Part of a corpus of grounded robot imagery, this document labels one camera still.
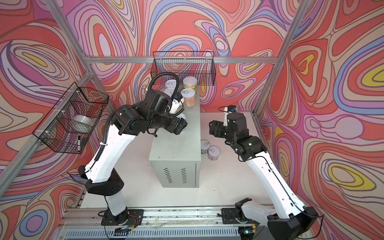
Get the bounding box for white grey can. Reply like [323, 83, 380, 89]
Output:
[208, 146, 221, 161]

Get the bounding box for orange red labelled can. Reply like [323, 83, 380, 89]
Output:
[181, 89, 196, 107]

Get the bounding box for pink labelled can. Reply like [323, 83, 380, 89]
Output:
[165, 79, 178, 89]

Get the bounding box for orange green lidded can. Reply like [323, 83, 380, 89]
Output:
[183, 76, 198, 91]

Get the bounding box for teal can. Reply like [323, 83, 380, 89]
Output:
[177, 113, 188, 134]

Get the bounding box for green labelled can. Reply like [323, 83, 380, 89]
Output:
[164, 88, 175, 97]

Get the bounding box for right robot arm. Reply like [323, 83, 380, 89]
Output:
[209, 112, 322, 240]

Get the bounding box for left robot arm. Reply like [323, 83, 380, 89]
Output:
[78, 72, 188, 226]

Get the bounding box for grey metal cabinet counter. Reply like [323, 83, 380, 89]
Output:
[149, 94, 202, 188]

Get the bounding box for blue grey can right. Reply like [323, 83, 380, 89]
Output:
[201, 140, 211, 155]

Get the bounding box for black marker pen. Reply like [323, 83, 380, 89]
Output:
[77, 136, 82, 153]

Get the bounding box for green circuit board right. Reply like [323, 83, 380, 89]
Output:
[239, 226, 258, 235]

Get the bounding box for green circuit board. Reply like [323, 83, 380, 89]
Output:
[114, 227, 135, 236]
[239, 226, 258, 235]

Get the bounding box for green circuit board left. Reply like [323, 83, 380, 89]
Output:
[114, 227, 135, 236]

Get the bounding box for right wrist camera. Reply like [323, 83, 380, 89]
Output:
[225, 105, 237, 113]

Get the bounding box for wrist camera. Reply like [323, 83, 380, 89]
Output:
[169, 94, 184, 117]
[225, 105, 237, 113]

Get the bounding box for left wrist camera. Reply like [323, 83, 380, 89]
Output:
[169, 94, 184, 117]

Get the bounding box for black wire basket rear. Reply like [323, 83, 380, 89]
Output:
[151, 50, 216, 86]

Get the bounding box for black wire basket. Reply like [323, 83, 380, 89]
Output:
[33, 83, 109, 154]
[151, 50, 216, 86]

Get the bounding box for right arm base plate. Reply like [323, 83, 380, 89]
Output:
[219, 208, 250, 225]

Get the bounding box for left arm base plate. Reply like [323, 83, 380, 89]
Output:
[98, 209, 144, 227]

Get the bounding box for black wire basket left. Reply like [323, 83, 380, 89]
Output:
[33, 83, 109, 154]

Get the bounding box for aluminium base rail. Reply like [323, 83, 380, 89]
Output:
[59, 205, 237, 228]

